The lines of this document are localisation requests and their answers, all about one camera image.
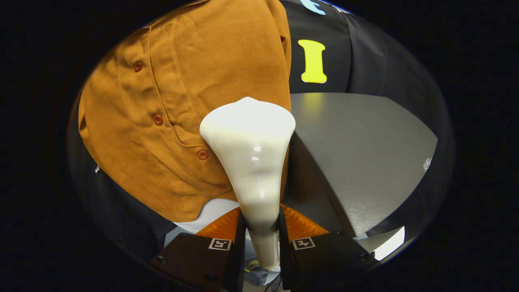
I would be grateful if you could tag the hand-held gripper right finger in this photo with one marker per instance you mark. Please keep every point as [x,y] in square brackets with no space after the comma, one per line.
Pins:
[284,251]

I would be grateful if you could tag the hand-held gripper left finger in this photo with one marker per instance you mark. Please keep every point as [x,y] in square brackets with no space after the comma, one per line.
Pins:
[239,251]

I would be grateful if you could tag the orange button-up shirt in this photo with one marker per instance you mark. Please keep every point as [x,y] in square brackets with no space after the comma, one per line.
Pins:
[194,81]

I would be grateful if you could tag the white mannequin torso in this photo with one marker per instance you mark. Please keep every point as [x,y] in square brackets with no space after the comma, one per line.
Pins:
[211,213]

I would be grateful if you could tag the black backdrop cloth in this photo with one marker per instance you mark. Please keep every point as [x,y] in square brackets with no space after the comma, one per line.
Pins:
[365,52]

